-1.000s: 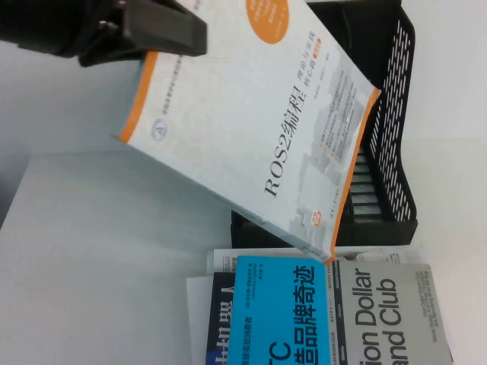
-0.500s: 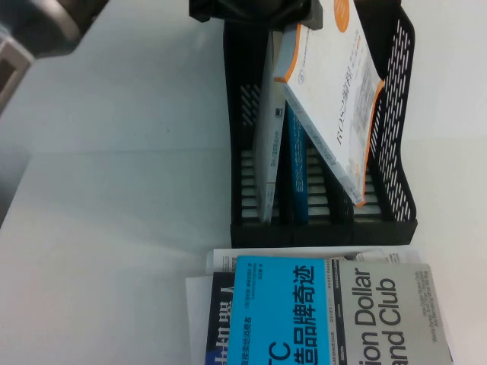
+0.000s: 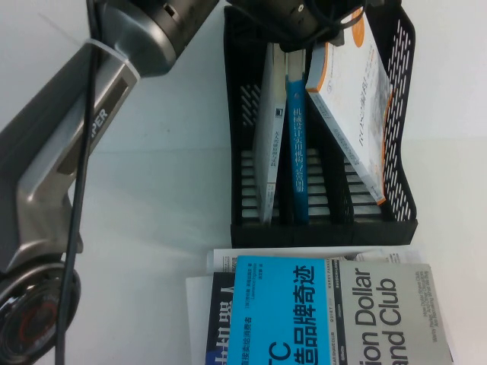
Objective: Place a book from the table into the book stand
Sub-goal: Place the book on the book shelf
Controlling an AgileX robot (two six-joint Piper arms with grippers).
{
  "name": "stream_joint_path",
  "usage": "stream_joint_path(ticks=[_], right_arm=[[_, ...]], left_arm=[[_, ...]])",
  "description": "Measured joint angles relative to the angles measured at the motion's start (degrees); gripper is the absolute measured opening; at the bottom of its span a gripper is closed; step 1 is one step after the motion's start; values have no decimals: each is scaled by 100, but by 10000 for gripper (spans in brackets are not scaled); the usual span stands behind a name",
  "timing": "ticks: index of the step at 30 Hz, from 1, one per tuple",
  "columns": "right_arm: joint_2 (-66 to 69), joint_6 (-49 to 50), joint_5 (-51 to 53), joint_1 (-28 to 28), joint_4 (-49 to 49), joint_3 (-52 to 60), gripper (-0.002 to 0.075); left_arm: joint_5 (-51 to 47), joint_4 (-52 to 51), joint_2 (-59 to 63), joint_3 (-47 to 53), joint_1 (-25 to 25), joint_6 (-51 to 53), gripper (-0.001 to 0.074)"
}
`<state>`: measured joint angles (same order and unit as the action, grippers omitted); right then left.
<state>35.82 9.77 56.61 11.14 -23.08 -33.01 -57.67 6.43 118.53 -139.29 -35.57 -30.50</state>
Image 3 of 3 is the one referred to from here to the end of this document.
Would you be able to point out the blue spine book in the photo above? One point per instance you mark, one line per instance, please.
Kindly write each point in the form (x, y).
(298, 152)

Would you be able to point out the black mesh book stand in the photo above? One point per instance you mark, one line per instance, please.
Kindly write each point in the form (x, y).
(395, 232)

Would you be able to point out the white printed paper booklet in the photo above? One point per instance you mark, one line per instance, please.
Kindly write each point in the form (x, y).
(224, 260)

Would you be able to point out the blue and grey book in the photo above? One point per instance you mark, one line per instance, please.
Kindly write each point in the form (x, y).
(342, 311)

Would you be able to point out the orange-edged white ROS2 book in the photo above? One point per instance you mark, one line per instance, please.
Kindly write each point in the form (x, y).
(354, 106)

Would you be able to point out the white-bordered dark navy book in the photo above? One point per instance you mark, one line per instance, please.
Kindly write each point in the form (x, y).
(198, 323)

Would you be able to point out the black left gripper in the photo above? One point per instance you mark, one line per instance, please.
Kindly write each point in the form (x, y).
(293, 26)

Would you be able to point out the white paperback book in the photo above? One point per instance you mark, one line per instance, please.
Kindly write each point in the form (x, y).
(268, 159)

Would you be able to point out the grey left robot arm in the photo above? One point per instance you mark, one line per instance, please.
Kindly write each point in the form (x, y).
(45, 152)

